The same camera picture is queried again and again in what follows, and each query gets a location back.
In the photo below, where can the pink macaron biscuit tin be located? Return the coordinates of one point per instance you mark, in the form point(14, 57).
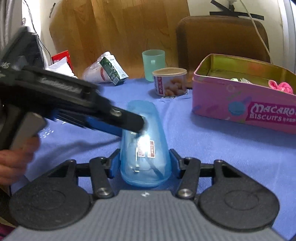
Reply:
point(245, 91)

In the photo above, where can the blue patterned tablecloth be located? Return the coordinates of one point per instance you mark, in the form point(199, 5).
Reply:
point(265, 155)

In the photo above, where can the wooden panel door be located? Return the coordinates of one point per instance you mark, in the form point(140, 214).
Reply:
point(87, 29)

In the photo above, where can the pink knitted soft toy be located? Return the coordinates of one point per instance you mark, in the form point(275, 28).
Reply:
point(283, 87)

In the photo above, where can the white tissue pack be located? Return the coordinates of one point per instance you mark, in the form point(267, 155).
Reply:
point(61, 67)

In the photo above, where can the round snack tub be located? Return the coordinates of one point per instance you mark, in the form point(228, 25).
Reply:
point(170, 81)

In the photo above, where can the brown wooden chair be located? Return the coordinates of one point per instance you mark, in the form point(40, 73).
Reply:
point(199, 36)

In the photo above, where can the green drink carton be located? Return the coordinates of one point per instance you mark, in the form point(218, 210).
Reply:
point(115, 72)

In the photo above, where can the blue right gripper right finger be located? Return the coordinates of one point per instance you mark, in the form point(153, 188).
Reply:
point(178, 164)

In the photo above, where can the blue plastic case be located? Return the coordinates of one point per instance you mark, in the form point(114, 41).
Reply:
point(145, 158)

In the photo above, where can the black tape cross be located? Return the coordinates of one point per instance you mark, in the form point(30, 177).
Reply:
point(226, 11)

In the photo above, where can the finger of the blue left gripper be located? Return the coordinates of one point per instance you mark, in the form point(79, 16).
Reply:
point(126, 120)
point(86, 121)

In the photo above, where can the teal plastic cup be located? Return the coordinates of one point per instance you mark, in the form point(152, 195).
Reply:
point(153, 60)

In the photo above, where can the clear plastic bag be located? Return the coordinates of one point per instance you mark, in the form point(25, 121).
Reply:
point(95, 73)

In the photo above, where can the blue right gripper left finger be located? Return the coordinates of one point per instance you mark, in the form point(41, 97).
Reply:
point(111, 164)

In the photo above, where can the red snack box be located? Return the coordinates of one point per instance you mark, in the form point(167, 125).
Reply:
point(65, 54)

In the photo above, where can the person's left hand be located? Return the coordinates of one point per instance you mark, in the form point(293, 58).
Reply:
point(14, 162)

